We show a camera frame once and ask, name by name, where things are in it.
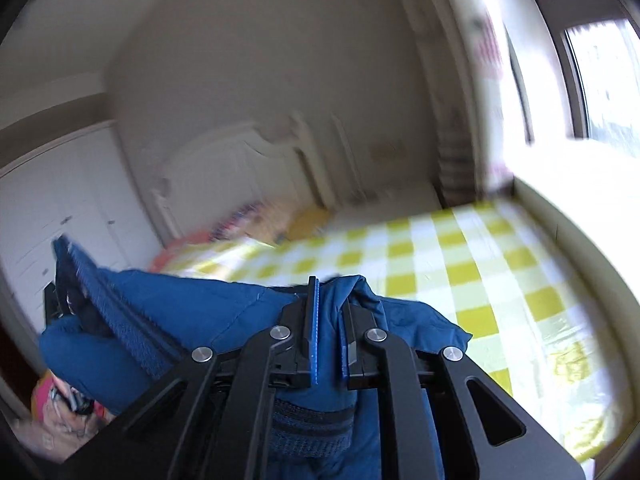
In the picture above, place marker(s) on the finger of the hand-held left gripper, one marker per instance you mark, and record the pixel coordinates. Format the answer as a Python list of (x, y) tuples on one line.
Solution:
[(115, 310)]

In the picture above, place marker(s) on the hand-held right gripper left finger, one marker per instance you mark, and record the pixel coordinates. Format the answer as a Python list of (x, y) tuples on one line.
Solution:
[(312, 330)]

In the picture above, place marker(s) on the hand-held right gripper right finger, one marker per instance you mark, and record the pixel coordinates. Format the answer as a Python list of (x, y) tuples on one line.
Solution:
[(350, 345)]

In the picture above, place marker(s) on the blue quilted jacket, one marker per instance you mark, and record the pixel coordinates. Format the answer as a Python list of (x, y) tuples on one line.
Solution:
[(200, 310)]

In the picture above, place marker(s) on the yellow mattress sheet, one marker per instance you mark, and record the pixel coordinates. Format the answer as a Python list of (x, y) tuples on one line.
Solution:
[(307, 222)]

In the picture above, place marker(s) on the white wardrobe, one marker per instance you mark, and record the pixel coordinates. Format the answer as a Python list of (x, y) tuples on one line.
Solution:
[(65, 200)]

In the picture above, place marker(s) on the yellow checkered bed sheet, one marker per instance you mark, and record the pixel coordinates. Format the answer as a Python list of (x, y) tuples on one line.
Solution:
[(450, 270)]

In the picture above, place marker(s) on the colourful patterned pillow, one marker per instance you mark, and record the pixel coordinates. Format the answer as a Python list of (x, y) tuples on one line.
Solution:
[(245, 222)]

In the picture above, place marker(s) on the white nightstand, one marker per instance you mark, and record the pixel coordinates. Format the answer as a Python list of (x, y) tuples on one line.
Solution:
[(390, 205)]

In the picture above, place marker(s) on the white wooden headboard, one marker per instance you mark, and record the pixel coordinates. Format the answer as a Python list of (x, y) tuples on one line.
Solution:
[(225, 170)]

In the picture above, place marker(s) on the beige window sill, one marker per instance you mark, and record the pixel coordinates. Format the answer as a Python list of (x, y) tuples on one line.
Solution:
[(585, 220)]

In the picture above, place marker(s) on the printed curtain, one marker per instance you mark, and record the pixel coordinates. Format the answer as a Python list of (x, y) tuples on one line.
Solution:
[(480, 100)]

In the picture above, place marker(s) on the dark framed window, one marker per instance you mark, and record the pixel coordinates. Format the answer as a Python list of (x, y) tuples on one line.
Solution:
[(600, 70)]

